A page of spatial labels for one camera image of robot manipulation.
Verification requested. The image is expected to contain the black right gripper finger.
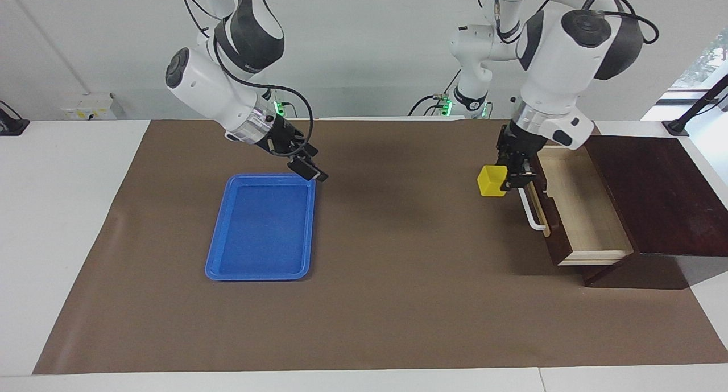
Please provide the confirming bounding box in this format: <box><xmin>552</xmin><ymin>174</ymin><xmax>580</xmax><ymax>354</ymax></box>
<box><xmin>287</xmin><ymin>156</ymin><xmax>317</xmax><ymax>181</ymax></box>
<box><xmin>301</xmin><ymin>145</ymin><xmax>329</xmax><ymax>182</ymax></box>

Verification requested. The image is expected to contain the yellow cube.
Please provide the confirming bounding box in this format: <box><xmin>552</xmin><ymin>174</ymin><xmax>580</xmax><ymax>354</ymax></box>
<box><xmin>477</xmin><ymin>164</ymin><xmax>508</xmax><ymax>197</ymax></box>

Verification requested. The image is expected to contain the wooden drawer with white handle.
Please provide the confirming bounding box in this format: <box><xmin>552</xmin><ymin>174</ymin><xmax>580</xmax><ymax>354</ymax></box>
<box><xmin>516</xmin><ymin>146</ymin><xmax>635</xmax><ymax>266</ymax></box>

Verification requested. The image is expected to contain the blue plastic tray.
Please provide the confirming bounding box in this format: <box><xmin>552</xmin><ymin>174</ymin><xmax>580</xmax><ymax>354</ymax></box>
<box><xmin>205</xmin><ymin>173</ymin><xmax>316</xmax><ymax>282</ymax></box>

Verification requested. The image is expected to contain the brown table mat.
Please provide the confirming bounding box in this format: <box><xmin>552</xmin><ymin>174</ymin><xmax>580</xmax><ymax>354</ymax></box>
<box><xmin>32</xmin><ymin>119</ymin><xmax>728</xmax><ymax>374</ymax></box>

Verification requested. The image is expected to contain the dark wooden cabinet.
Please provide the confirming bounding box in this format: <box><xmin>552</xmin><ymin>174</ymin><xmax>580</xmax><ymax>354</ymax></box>
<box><xmin>580</xmin><ymin>135</ymin><xmax>728</xmax><ymax>290</ymax></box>

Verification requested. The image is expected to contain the black clamp stand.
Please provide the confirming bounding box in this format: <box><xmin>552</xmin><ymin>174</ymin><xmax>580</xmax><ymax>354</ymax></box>
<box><xmin>663</xmin><ymin>73</ymin><xmax>728</xmax><ymax>137</ymax></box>

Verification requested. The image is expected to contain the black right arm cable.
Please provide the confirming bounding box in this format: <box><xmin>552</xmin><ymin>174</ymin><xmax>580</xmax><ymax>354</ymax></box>
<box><xmin>176</xmin><ymin>0</ymin><xmax>315</xmax><ymax>156</ymax></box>

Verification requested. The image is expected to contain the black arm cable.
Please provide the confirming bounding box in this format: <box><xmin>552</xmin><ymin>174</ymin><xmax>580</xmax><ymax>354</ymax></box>
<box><xmin>176</xmin><ymin>0</ymin><xmax>315</xmax><ymax>156</ymax></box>
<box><xmin>477</xmin><ymin>0</ymin><xmax>660</xmax><ymax>46</ymax></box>

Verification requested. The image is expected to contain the black left base cable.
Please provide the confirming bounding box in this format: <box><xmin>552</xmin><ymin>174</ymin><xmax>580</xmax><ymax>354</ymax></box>
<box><xmin>408</xmin><ymin>68</ymin><xmax>462</xmax><ymax>117</ymax></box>

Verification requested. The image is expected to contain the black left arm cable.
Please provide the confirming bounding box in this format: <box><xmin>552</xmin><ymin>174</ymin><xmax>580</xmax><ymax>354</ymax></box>
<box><xmin>477</xmin><ymin>0</ymin><xmax>660</xmax><ymax>46</ymax></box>

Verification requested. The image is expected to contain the white wall socket box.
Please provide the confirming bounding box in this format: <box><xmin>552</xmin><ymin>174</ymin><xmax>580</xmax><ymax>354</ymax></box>
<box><xmin>61</xmin><ymin>93</ymin><xmax>117</xmax><ymax>121</ymax></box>

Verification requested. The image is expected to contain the black bracket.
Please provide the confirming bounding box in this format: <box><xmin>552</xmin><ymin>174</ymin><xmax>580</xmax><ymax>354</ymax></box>
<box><xmin>0</xmin><ymin>101</ymin><xmax>30</xmax><ymax>137</ymax></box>

